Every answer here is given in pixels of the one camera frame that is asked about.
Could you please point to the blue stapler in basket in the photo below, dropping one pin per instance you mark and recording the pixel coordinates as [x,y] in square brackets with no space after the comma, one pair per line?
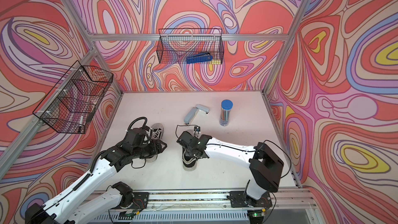
[199,58]

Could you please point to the black wire basket wall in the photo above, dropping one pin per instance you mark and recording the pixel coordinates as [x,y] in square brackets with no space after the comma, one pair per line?
[78,92]
[175,44]

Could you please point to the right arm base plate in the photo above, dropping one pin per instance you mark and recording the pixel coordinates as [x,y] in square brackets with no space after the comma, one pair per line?
[250,199]

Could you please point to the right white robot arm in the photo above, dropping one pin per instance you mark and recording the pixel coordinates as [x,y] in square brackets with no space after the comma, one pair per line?
[265,165]

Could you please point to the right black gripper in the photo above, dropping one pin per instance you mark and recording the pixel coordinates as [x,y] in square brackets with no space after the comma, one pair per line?
[188,150]

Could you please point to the aluminium rail with vents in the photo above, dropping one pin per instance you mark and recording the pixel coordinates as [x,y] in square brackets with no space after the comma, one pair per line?
[290,206]

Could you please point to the black wire basket back wall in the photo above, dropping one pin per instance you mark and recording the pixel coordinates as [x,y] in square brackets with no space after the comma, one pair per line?
[175,44]

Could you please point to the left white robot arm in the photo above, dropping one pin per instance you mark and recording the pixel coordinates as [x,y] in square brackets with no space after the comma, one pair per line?
[68,207]

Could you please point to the grey blue stapler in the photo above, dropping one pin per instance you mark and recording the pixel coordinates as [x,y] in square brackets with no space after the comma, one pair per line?
[193,112]

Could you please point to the black canvas sneaker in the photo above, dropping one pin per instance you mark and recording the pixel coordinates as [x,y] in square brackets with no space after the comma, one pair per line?
[154,146]
[189,163]

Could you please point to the black wire basket left wall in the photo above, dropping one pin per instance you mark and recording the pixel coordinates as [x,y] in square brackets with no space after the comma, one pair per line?
[78,92]

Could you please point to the white marker in basket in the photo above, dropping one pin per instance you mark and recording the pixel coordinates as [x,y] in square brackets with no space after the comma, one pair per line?
[80,126]

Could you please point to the pencil tube with blue lid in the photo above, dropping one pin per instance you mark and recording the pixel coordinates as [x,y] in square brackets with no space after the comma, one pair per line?
[226,107]

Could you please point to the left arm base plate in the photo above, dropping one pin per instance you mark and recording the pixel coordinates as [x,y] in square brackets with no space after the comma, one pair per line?
[135,200]

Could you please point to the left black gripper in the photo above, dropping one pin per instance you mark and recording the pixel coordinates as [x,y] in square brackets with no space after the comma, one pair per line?
[155,151]

